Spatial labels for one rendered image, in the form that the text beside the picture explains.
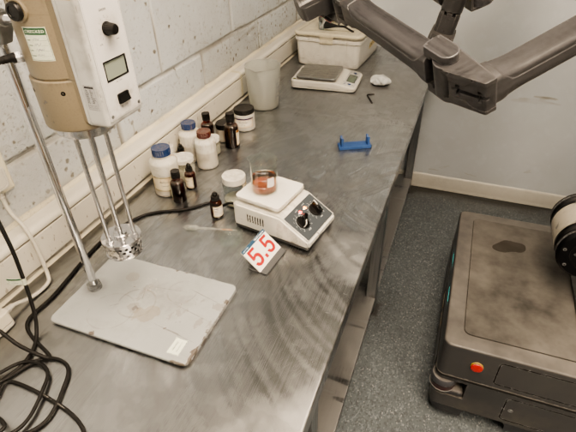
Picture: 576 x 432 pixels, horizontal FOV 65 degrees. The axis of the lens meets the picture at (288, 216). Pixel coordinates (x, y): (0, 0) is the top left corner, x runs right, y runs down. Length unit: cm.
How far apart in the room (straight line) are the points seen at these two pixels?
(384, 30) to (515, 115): 153
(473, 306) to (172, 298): 93
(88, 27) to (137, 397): 55
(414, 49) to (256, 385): 69
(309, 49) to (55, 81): 155
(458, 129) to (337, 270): 167
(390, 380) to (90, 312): 110
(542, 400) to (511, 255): 48
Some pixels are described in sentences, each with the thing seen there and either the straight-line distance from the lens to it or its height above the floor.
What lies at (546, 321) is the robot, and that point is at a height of 36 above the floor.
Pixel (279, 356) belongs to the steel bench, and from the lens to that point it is 82.
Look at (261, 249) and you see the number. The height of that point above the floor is 77.
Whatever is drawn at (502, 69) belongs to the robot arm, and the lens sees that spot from 89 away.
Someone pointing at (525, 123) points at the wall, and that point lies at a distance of 251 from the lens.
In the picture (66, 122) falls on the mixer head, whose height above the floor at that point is 116.
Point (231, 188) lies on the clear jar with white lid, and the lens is 112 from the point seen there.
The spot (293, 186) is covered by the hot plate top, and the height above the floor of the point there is 84.
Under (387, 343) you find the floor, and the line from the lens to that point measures 182.
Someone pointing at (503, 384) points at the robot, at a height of 25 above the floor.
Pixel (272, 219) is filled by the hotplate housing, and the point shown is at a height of 81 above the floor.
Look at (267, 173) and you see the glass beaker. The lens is 99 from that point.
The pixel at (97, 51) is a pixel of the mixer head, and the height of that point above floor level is 125.
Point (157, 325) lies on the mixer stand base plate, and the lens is 89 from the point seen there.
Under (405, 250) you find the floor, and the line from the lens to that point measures 221.
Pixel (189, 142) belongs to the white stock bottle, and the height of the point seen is 82.
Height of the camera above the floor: 141
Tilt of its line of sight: 36 degrees down
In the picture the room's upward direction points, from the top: 2 degrees counter-clockwise
